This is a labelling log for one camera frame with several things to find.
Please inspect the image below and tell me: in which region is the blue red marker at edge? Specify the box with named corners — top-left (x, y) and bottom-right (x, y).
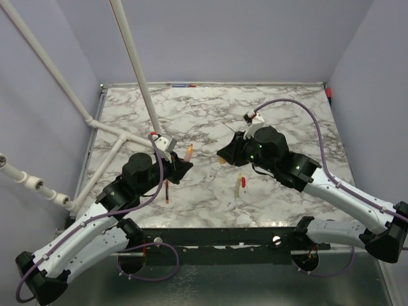
top-left (172, 84), bottom-right (197, 88)

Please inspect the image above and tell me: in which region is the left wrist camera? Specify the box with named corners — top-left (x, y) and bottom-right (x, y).
top-left (150, 132), bottom-right (177, 162)

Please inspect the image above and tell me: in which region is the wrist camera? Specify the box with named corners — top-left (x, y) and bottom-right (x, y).
top-left (150, 132), bottom-right (177, 162)
top-left (243, 110), bottom-right (265, 140)

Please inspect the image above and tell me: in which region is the orange red gel pen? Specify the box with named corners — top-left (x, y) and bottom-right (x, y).
top-left (165, 180), bottom-right (170, 204)

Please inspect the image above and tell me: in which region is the thin silver red pen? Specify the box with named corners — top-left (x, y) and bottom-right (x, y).
top-left (225, 124), bottom-right (237, 133)

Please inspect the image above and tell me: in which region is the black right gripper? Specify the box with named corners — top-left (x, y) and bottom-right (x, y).
top-left (219, 129), bottom-right (276, 174)

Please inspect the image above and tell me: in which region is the white PVC pipe frame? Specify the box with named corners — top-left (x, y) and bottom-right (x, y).
top-left (0, 0), bottom-right (170, 213)

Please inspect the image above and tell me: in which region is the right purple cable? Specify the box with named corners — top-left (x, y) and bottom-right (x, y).
top-left (251, 98), bottom-right (408, 277)

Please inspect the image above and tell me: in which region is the purple cable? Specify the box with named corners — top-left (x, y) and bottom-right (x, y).
top-left (251, 98), bottom-right (408, 277)
top-left (15, 130), bottom-right (180, 302)

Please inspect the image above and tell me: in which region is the red black clamp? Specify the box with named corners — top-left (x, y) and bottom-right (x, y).
top-left (325, 87), bottom-right (332, 105)

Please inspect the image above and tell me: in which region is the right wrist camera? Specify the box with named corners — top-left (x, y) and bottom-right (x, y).
top-left (243, 110), bottom-right (265, 140)

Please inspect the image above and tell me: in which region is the pink pencil-shaped marker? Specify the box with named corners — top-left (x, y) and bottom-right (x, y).
top-left (184, 144), bottom-right (194, 162)

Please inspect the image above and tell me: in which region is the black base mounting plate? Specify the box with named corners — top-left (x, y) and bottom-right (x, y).
top-left (119, 227), bottom-right (317, 266)

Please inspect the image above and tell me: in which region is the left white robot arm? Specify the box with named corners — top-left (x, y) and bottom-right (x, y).
top-left (15, 152), bottom-right (193, 305)

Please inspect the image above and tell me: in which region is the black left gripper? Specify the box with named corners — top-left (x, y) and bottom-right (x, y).
top-left (137, 151), bottom-right (193, 197)

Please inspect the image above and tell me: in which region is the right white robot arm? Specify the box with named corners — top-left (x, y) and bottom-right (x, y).
top-left (217, 126), bottom-right (407, 263)

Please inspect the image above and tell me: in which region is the yellow highlighter pen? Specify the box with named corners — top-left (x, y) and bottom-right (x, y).
top-left (234, 173), bottom-right (242, 198)

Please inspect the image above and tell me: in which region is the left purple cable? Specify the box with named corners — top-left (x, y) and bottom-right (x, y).
top-left (15, 130), bottom-right (180, 302)

